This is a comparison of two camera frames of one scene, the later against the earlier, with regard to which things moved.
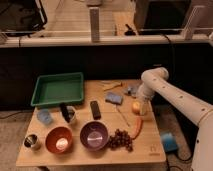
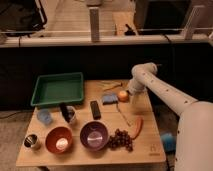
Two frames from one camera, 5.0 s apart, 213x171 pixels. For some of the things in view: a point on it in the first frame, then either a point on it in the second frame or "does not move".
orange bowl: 58,139 does not move
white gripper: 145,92 to 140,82
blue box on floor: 169,142 does not move
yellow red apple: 136,107 to 123,96
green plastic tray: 58,88 does not move
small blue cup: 44,116 does not move
